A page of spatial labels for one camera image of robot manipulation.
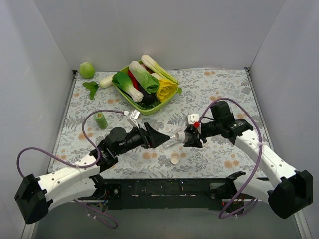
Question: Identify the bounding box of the white cap pill bottle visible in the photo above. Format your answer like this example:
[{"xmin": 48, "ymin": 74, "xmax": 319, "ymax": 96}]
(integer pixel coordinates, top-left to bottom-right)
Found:
[{"xmin": 174, "ymin": 131, "xmax": 193, "ymax": 144}]

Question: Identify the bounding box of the clear pill organizer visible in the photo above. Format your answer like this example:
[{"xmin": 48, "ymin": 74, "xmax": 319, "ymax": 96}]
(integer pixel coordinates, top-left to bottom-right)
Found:
[{"xmin": 163, "ymin": 139, "xmax": 176, "ymax": 149}]

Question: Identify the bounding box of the white bottle cap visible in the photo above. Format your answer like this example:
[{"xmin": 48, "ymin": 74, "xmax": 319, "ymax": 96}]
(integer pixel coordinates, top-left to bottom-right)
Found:
[{"xmin": 170, "ymin": 156, "xmax": 179, "ymax": 164}]

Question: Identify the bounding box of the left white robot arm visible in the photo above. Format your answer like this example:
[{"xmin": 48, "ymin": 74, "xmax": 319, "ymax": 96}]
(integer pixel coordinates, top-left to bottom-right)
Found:
[{"xmin": 14, "ymin": 122, "xmax": 170, "ymax": 224}]

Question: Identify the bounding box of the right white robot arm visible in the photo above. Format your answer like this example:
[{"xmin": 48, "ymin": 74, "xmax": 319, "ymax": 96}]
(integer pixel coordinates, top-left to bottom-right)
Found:
[{"xmin": 175, "ymin": 98, "xmax": 313, "ymax": 219}]

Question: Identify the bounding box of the green plastic tray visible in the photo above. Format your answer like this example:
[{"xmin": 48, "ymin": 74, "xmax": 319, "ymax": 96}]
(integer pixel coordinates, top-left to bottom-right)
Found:
[{"xmin": 113, "ymin": 60, "xmax": 178, "ymax": 115}]

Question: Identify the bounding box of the dark purple eggplant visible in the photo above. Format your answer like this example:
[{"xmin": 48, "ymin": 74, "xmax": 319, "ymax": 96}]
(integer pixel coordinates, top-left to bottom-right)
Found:
[{"xmin": 138, "ymin": 85, "xmax": 157, "ymax": 105}]

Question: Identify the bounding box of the green cylindrical bottle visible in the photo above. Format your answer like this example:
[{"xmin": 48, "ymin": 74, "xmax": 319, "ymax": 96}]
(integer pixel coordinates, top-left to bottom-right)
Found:
[{"xmin": 93, "ymin": 112, "xmax": 108, "ymax": 129}]

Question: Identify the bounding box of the yellow lettuce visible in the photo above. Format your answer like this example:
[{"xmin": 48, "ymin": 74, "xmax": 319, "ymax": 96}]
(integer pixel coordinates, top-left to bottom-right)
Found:
[{"xmin": 156, "ymin": 78, "xmax": 182, "ymax": 103}]

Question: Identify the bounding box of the napa cabbage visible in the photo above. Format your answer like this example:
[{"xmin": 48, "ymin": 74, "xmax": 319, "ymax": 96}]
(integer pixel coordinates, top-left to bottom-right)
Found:
[{"xmin": 129, "ymin": 61, "xmax": 160, "ymax": 94}]

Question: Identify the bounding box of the floral table mat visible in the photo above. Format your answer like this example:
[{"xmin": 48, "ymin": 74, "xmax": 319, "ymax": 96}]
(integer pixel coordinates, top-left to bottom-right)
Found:
[{"xmin": 48, "ymin": 69, "xmax": 268, "ymax": 179}]

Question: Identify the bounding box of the red chili pepper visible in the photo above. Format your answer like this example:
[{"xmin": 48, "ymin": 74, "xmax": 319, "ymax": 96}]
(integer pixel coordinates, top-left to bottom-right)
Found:
[{"xmin": 128, "ymin": 70, "xmax": 139, "ymax": 90}]

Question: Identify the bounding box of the green bok choy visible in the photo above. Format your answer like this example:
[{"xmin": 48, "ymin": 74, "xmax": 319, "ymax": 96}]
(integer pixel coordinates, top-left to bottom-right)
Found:
[{"xmin": 112, "ymin": 71, "xmax": 143, "ymax": 103}]

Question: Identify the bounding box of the white radish with leaves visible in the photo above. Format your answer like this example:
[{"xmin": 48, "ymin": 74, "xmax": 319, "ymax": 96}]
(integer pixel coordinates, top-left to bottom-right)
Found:
[{"xmin": 82, "ymin": 74, "xmax": 114, "ymax": 100}]

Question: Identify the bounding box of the white green leek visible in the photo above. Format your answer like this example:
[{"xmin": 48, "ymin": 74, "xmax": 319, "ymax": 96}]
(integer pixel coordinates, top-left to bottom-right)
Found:
[{"xmin": 141, "ymin": 54, "xmax": 180, "ymax": 85}]

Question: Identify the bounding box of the green round cabbage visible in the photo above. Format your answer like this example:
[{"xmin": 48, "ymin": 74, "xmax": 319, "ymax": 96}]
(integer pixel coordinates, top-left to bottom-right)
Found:
[{"xmin": 79, "ymin": 62, "xmax": 95, "ymax": 79}]

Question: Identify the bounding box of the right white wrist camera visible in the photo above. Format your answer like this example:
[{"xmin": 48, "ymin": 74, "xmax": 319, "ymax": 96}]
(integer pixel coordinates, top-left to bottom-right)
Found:
[{"xmin": 186, "ymin": 113, "xmax": 201, "ymax": 130}]

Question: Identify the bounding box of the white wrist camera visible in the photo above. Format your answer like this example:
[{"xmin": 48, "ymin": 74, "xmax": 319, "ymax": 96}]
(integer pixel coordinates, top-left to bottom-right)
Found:
[
  {"xmin": 186, "ymin": 113, "xmax": 201, "ymax": 130},
  {"xmin": 127, "ymin": 110, "xmax": 140, "ymax": 128}
]

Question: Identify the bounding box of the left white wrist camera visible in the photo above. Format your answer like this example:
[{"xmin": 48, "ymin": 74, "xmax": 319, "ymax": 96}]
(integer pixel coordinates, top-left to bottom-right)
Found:
[{"xmin": 127, "ymin": 110, "xmax": 140, "ymax": 128}]

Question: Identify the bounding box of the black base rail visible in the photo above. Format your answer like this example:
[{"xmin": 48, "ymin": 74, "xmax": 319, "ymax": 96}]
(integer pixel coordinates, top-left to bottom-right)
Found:
[{"xmin": 77, "ymin": 178, "xmax": 250, "ymax": 212}]

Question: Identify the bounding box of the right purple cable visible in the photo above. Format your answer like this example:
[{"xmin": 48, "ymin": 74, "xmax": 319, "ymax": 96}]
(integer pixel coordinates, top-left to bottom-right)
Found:
[{"xmin": 199, "ymin": 97, "xmax": 263, "ymax": 220}]

